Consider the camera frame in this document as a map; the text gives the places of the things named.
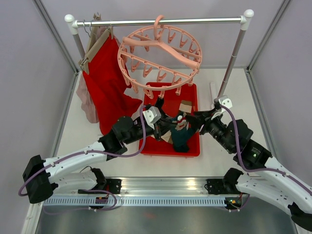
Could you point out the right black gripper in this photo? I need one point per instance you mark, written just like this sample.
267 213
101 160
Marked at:
196 121

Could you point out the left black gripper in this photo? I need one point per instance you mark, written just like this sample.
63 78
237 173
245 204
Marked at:
162 126

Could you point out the teal christmas sock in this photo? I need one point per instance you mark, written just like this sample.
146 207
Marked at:
181 131

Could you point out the pink round clip hanger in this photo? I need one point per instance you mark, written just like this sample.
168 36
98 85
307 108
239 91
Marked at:
146 74

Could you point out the black sports sock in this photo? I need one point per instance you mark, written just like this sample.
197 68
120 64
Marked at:
158 104

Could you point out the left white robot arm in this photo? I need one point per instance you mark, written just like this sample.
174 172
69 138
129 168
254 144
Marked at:
127 138

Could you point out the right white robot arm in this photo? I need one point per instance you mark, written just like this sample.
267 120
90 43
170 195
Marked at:
261 174

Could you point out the beige clip hanger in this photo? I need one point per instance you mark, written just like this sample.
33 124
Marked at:
98 36

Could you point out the brown beige striped sock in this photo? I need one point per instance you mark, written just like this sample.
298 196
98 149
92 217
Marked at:
184 107

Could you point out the red plastic tray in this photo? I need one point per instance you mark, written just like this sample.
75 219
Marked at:
170 107

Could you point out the red hanging cloth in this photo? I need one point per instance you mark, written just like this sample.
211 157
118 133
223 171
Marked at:
106 85

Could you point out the pink hanging garment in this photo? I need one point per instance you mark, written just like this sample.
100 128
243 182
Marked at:
87 104

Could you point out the metal clothes rack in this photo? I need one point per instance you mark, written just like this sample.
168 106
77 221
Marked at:
150 35

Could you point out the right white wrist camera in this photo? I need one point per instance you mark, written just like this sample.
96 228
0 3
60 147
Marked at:
219 102

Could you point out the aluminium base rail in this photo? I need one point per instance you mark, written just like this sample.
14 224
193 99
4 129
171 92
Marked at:
161 185

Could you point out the white slotted cable duct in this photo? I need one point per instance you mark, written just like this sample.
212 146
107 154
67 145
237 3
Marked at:
137 201

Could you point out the aluminium frame post right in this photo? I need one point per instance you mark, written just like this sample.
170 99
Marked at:
269 32

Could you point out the aluminium frame post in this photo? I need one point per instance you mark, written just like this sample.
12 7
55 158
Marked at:
269 32
52 28

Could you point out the aluminium frame post left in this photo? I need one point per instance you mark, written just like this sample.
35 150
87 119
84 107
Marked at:
52 28

